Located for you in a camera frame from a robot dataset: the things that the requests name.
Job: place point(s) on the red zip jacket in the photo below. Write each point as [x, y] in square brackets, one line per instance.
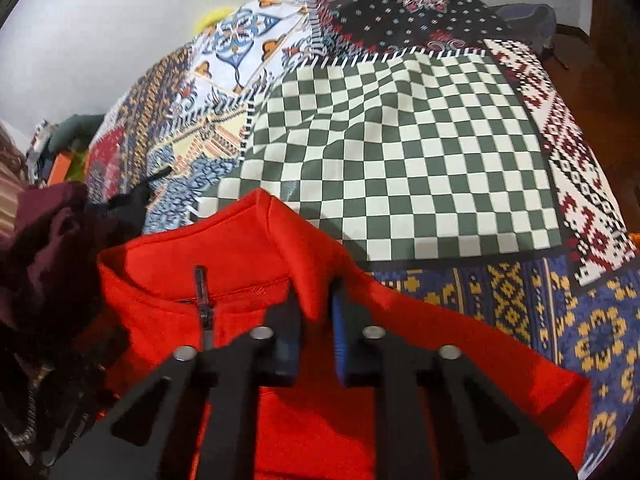
[250, 270]

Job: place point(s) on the black folded clothing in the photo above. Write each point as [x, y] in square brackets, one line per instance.
[125, 210]

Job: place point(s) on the grey backpack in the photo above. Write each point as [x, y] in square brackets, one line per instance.
[530, 22]

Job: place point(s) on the brown striped curtain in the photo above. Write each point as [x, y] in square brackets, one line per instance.
[10, 185]

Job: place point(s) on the patchwork bed cover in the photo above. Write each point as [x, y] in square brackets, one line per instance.
[400, 160]

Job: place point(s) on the dark green bag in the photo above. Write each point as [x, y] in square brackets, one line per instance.
[75, 127]

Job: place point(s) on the green patterned cloth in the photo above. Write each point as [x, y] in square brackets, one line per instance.
[78, 166]

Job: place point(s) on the maroon folded clothing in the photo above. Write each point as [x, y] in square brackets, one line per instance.
[40, 240]

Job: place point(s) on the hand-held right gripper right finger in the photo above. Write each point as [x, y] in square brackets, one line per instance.
[340, 340]

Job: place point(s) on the orange box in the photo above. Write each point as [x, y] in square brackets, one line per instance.
[59, 167]

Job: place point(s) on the yellow curved object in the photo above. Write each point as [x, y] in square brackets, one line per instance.
[210, 19]

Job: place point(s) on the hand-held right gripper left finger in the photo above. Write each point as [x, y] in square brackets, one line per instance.
[287, 355]

